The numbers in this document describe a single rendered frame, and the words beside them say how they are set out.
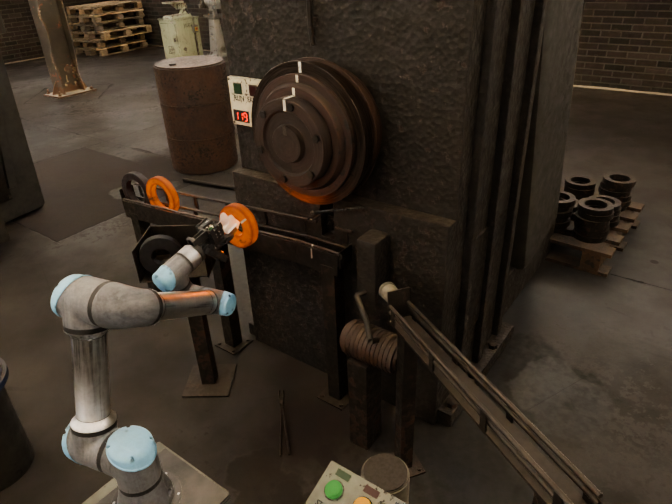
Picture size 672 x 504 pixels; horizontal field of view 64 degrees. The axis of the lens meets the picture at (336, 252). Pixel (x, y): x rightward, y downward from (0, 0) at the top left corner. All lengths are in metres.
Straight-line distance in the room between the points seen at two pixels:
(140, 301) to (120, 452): 0.40
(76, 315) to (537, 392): 1.79
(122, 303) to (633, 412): 1.95
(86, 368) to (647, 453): 1.92
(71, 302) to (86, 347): 0.13
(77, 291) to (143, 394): 1.15
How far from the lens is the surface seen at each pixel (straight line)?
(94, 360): 1.53
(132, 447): 1.56
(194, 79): 4.55
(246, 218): 1.81
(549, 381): 2.52
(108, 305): 1.39
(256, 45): 2.05
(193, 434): 2.30
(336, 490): 1.28
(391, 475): 1.42
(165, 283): 1.69
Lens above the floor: 1.64
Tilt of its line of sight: 30 degrees down
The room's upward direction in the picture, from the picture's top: 2 degrees counter-clockwise
